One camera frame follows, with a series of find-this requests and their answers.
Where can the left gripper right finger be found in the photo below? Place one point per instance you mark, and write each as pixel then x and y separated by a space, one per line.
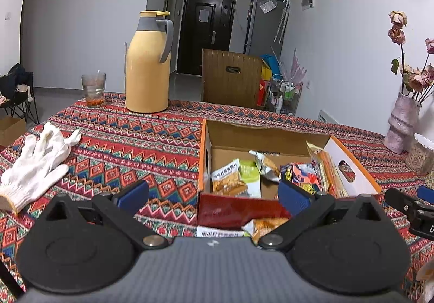
pixel 306 211

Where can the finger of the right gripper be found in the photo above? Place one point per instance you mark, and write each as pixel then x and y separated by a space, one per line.
pixel 411 207
pixel 426 194

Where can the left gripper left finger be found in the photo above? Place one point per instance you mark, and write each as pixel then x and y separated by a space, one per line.
pixel 117 211

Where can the red blue snack bag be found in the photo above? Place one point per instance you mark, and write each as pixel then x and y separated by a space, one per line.
pixel 301 175

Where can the green white nut bar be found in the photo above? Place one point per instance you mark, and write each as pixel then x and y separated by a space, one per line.
pixel 251 177

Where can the orange snack packet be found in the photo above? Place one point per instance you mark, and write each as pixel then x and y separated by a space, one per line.
pixel 327 171

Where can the pink ceramic vase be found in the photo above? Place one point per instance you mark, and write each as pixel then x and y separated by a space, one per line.
pixel 402 123

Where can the patterned red tablecloth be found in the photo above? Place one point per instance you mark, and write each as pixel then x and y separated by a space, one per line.
pixel 119 147

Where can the white silver snack packet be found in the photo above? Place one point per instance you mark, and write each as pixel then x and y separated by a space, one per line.
pixel 266 167

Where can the red cardboard snack box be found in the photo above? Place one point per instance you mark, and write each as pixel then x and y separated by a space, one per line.
pixel 223 142

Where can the white cotton glove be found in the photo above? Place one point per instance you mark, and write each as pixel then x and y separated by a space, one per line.
pixel 40 165

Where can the dried pink roses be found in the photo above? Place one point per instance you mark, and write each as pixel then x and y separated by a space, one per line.
pixel 416 77

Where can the glass cup with drink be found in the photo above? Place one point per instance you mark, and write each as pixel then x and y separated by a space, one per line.
pixel 93 88

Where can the black folding chair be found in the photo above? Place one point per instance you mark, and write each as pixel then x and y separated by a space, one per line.
pixel 17 94

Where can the yellow thermos jug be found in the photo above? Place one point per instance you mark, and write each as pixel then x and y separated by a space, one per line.
pixel 147 66

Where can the brown cardboard box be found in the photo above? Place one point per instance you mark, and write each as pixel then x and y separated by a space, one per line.
pixel 230 78

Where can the grey refrigerator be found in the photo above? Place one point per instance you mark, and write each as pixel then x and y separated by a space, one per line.
pixel 266 27

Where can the dark entrance door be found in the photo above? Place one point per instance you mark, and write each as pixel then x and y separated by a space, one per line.
pixel 205 24

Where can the wire basket cart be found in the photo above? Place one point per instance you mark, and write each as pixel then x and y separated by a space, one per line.
pixel 282 96

